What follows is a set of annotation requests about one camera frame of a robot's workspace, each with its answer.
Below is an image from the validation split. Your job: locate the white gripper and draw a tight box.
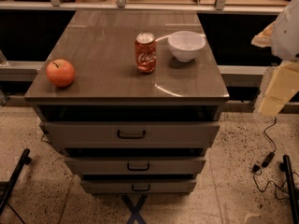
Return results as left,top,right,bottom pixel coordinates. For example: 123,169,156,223
251,0,299,118

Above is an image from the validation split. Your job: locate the red coke can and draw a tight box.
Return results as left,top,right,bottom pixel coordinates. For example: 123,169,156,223
135,33,156,74

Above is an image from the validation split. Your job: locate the white bowl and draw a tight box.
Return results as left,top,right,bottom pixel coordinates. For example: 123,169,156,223
168,31,206,63

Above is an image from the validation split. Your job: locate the black right floor bar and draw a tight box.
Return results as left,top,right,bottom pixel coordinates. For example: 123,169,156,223
279,155,299,224

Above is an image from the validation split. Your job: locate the black floor bar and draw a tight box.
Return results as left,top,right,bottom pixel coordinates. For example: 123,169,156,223
279,155,299,224
0,148,32,216

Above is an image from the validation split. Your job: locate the grey drawer cabinet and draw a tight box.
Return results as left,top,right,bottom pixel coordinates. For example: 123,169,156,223
25,10,229,183

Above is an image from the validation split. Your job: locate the bottom grey drawer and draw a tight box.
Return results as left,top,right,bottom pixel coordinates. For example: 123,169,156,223
81,179,196,194

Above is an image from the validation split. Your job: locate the grey drawer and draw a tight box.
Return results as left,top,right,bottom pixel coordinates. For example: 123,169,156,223
40,121,220,148
65,157,206,175
81,179,196,194

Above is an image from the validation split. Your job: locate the blue tape cross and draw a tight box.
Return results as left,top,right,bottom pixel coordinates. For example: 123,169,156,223
121,195,147,224

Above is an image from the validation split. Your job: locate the red apple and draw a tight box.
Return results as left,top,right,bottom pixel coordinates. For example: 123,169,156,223
46,59,75,88

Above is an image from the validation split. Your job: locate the middle grey drawer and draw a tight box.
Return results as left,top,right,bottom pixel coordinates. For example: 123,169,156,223
65,157,206,175

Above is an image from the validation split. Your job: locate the top grey drawer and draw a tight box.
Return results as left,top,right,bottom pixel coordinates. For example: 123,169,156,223
40,121,220,148

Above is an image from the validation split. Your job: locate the black left floor bar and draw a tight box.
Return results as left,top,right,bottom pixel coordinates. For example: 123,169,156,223
0,148,32,216

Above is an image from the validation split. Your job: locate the black power adapter cable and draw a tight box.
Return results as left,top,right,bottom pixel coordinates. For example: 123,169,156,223
251,117,299,202

